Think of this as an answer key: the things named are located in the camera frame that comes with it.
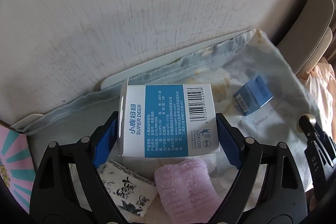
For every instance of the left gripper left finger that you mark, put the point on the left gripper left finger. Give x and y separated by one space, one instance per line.
53 198

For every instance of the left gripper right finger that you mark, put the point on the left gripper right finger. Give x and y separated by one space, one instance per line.
282 197

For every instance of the pink fluffy towel roll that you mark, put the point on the pink fluffy towel roll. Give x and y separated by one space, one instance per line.
186 191

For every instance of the white blue Super Deer box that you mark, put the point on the white blue Super Deer box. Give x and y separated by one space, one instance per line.
173 120

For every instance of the pink lined cardboard box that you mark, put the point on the pink lined cardboard box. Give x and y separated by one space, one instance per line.
17 170

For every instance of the white black patterned packet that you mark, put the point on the white black patterned packet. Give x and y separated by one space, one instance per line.
129 191

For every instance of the floral light blue bedsheet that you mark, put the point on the floral light blue bedsheet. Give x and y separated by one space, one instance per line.
226 66

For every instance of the small blue box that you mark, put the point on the small blue box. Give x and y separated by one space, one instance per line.
253 95

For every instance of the beige chair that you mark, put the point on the beige chair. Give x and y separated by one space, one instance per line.
309 37

